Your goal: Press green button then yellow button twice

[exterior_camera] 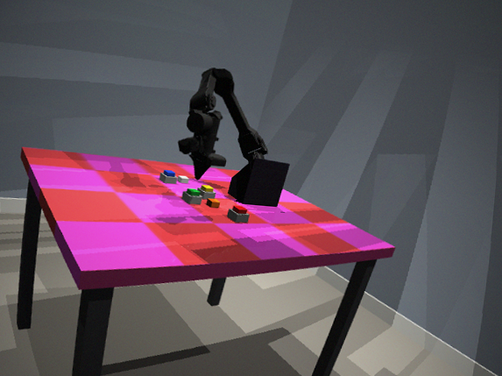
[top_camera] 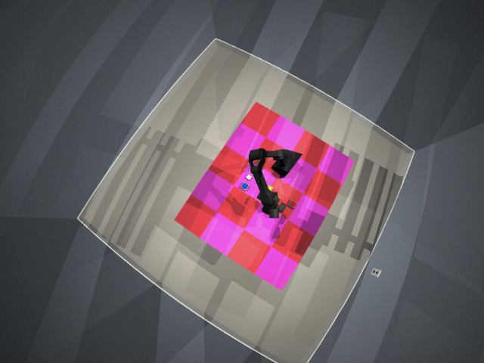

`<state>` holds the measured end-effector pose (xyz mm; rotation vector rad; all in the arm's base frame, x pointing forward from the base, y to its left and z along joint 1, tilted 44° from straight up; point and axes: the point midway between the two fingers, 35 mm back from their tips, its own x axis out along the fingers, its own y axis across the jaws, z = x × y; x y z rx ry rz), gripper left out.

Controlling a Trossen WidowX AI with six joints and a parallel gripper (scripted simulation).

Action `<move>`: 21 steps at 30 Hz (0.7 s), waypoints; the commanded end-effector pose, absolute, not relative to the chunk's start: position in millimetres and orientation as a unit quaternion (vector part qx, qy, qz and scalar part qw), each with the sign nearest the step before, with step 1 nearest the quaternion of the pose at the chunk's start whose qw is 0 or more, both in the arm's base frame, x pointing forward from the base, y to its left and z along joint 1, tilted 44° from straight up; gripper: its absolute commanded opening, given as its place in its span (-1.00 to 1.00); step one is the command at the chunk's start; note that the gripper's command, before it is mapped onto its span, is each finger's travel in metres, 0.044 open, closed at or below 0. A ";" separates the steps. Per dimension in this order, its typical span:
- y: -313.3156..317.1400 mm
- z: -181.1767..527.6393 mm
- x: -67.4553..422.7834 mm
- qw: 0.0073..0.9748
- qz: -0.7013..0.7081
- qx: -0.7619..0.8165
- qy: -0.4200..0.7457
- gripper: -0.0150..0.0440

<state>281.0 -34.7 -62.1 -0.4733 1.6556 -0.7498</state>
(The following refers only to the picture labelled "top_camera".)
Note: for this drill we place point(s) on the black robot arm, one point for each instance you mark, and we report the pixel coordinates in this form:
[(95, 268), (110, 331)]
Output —
[(269, 199)]

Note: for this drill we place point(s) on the blue button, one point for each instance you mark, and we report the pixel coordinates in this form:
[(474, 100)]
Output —
[(244, 186)]

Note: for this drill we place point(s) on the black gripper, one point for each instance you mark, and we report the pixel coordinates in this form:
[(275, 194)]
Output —
[(281, 207)]

